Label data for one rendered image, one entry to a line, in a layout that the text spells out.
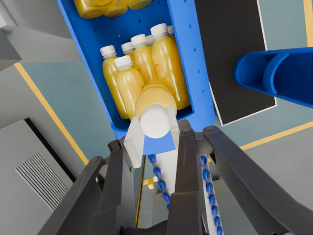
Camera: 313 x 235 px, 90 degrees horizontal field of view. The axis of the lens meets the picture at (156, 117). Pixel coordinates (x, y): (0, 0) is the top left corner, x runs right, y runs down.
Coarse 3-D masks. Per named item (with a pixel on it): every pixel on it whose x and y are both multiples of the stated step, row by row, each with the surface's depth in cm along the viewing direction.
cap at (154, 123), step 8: (144, 112) 20; (152, 112) 19; (160, 112) 19; (144, 120) 19; (152, 120) 19; (160, 120) 19; (168, 120) 19; (144, 128) 20; (152, 128) 20; (160, 128) 20; (168, 128) 20; (152, 136) 20; (160, 136) 20
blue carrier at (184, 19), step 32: (64, 0) 35; (160, 0) 45; (192, 0) 30; (96, 32) 44; (128, 32) 50; (192, 32) 30; (96, 64) 43; (192, 64) 30; (192, 96) 31; (128, 128) 51; (192, 128) 33
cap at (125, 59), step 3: (120, 57) 36; (123, 57) 36; (126, 57) 37; (129, 57) 38; (114, 60) 38; (117, 60) 37; (120, 60) 36; (123, 60) 37; (126, 60) 37; (129, 60) 38; (117, 63) 37; (120, 63) 37; (123, 63) 37; (126, 63) 37; (117, 66) 38
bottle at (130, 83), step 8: (128, 64) 38; (120, 72) 37; (128, 72) 37; (136, 72) 38; (120, 80) 37; (128, 80) 37; (136, 80) 37; (120, 88) 38; (128, 88) 37; (136, 88) 38; (128, 96) 38; (136, 96) 38; (128, 104) 39; (128, 112) 41
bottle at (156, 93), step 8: (144, 88) 30; (152, 88) 25; (160, 88) 25; (168, 88) 31; (144, 96) 23; (152, 96) 22; (160, 96) 22; (168, 96) 24; (136, 104) 24; (144, 104) 22; (152, 104) 21; (160, 104) 22; (168, 104) 22; (176, 104) 25; (136, 112) 23; (176, 112) 24
